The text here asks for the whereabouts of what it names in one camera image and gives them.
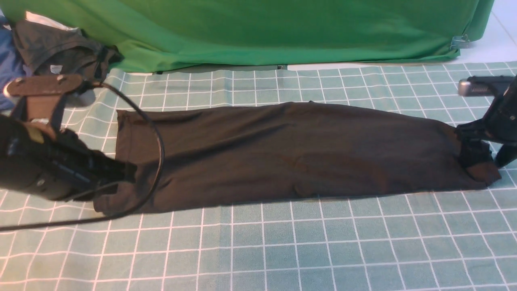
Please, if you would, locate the dark gray long-sleeved shirt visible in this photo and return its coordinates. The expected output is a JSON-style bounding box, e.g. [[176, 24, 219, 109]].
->
[[93, 101, 502, 215]]

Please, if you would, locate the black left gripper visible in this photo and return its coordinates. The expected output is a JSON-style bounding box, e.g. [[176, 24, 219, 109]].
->
[[0, 115, 137, 201]]

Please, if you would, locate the blue garment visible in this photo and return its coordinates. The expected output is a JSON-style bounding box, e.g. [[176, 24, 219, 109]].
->
[[0, 25, 26, 111]]

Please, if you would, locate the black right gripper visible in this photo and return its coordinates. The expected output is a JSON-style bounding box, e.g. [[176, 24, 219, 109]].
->
[[456, 76, 517, 169]]

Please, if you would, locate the crumpled dark gray garment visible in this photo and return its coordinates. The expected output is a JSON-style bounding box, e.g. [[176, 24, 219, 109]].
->
[[11, 20, 124, 82]]

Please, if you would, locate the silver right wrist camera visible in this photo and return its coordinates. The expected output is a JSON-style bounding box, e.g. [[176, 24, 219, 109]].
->
[[458, 76, 515, 97]]

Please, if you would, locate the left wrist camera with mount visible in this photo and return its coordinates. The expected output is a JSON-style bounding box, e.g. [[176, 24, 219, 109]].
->
[[3, 74, 96, 134]]

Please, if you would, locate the green backdrop cloth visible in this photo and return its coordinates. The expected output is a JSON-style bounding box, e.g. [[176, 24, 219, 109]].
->
[[1, 0, 494, 73]]

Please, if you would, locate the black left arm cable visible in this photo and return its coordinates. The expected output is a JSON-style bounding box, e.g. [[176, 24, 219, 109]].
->
[[0, 82, 165, 232]]

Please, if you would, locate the green grid table mat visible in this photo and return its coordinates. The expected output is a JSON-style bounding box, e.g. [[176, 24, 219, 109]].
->
[[1, 61, 517, 291]]

